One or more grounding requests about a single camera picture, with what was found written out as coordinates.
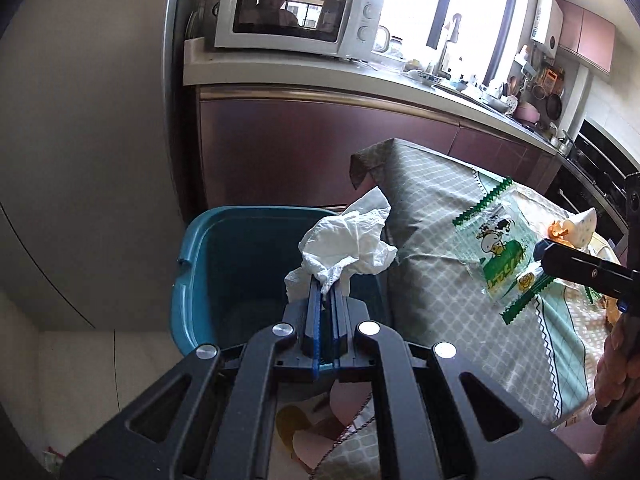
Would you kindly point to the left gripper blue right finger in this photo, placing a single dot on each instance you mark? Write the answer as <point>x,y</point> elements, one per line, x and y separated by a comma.
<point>341,332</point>

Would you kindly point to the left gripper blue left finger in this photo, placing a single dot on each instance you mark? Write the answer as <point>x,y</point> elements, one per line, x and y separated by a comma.
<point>312,332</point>

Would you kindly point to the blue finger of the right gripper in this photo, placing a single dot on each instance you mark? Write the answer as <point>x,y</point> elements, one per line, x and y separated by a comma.
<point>555,258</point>

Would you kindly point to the orange peel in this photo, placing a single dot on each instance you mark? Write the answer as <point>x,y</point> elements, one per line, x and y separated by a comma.
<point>556,233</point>

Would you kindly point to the green snoopy snack wrapper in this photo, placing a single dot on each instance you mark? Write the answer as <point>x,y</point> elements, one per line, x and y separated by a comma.
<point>497,246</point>

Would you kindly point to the large dotted paper cup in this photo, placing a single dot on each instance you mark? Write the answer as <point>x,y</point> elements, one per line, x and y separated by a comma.
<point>580,227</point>

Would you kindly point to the white tissue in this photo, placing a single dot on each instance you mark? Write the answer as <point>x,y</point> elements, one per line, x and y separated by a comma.
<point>340,246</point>

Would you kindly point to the teal plastic trash bin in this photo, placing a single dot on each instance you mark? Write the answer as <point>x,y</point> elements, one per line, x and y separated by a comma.
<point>230,293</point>

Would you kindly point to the kitchen faucet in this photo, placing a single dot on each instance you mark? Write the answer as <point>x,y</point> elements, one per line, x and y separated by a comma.
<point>451,30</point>

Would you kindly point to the person's right hand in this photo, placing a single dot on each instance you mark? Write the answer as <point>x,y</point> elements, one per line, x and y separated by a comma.
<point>614,368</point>

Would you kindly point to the black built-in oven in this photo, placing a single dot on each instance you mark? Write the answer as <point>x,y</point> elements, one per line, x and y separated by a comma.
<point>592,174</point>

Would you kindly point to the patterned tablecloth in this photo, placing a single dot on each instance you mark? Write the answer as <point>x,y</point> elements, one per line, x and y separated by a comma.
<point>546,359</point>

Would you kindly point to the pink pot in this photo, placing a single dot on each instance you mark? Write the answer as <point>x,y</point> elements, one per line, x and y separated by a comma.
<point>526,113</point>

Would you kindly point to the black frying pan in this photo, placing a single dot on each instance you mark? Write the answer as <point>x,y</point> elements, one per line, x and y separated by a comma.
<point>554,106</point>

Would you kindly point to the maroon lower cabinets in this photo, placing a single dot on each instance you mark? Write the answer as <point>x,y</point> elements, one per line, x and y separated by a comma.
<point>287,146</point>

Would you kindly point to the blue white bowl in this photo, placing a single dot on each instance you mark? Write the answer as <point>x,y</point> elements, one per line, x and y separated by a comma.
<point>428,80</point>

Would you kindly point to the pink upper cabinet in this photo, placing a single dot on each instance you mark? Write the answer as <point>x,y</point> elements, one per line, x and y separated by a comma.
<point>588,36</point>

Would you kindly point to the white water heater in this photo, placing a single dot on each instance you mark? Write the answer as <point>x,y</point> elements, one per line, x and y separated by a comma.
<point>547,27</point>

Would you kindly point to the grey refrigerator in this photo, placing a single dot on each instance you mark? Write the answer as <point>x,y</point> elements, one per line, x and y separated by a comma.
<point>90,215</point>

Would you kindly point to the glass electric kettle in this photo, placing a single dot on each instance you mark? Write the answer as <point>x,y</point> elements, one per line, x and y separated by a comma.
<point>386,43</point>

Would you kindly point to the white microwave oven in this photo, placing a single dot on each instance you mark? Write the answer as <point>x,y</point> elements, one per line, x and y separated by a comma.
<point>344,29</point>

